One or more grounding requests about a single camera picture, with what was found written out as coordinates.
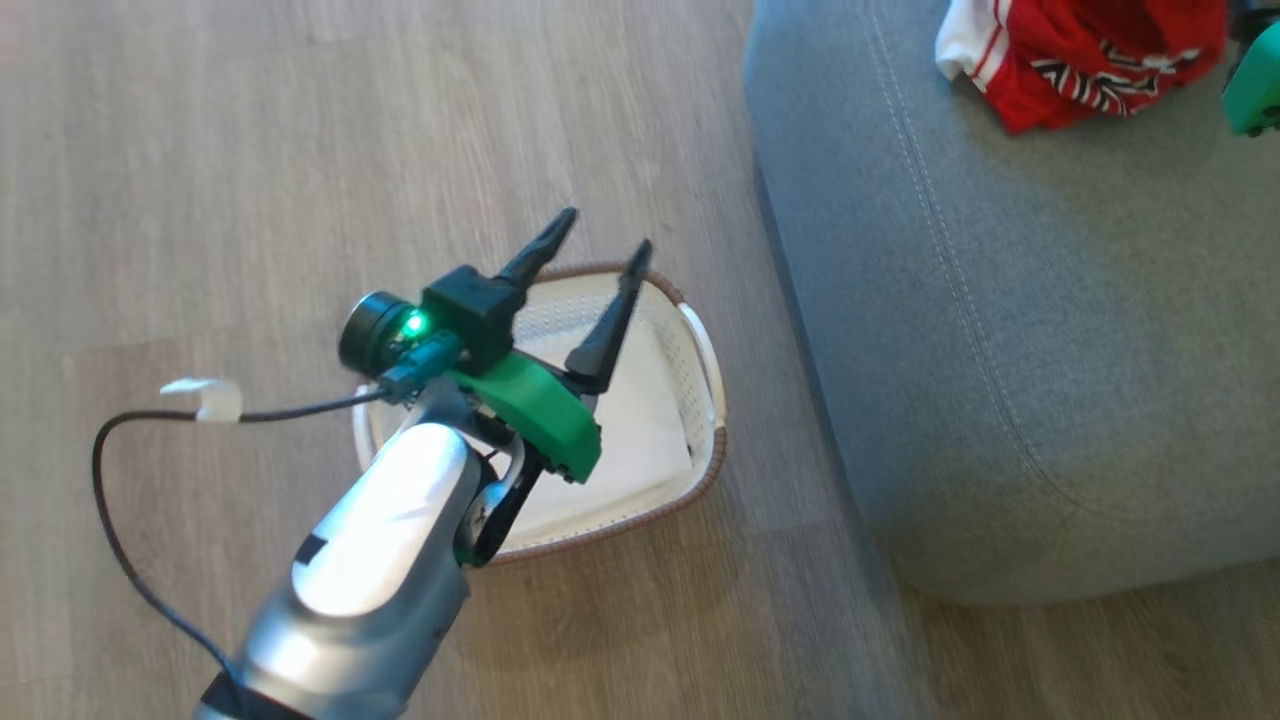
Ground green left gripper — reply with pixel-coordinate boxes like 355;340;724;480
445;207;654;485

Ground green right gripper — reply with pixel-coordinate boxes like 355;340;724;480
1221;20;1280;139

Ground red and white garment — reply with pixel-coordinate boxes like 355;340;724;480
934;0;1230;135

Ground white basket with brown rim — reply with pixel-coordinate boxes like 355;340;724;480
351;261;729;567

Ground grey fabric seat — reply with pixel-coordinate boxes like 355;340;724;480
741;0;1280;609

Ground white tape tag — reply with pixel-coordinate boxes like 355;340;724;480
159;377;245;424

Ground thin black cable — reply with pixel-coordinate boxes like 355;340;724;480
91;388;401;691

